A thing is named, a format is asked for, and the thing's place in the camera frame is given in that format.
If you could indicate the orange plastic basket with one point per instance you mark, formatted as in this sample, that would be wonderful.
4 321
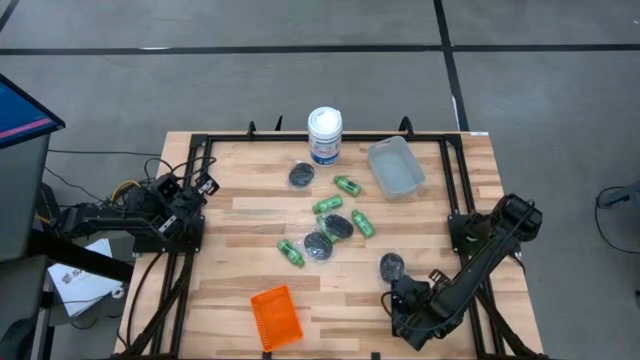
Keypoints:
276 317

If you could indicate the white printed paper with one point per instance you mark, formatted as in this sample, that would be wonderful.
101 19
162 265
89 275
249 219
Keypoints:
80 285

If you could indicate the white wipes canister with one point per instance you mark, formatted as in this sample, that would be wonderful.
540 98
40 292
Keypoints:
325 135

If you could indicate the black desk leg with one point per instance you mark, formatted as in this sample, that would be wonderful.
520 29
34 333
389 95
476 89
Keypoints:
75 255

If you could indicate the black metal table frame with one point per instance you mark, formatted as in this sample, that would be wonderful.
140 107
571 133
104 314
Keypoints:
260 137

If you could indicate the white tape label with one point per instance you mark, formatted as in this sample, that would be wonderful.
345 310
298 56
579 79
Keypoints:
479 133

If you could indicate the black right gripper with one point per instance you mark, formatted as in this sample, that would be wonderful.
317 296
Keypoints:
415 315

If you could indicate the grey plastic bin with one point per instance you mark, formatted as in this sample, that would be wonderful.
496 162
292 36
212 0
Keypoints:
397 170

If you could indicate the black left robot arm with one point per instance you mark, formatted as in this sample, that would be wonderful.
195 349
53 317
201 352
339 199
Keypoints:
105 217

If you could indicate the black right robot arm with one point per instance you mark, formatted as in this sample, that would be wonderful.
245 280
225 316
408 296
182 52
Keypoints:
480 260

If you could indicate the blue screen monitor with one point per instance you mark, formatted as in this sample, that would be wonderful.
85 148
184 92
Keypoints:
20 115

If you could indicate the grey cabinet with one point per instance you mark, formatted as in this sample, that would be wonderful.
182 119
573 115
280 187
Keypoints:
20 200

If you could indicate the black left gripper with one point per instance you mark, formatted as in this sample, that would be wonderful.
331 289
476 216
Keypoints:
182 205

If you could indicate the black disc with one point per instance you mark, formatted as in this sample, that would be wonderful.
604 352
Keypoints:
318 245
301 175
339 226

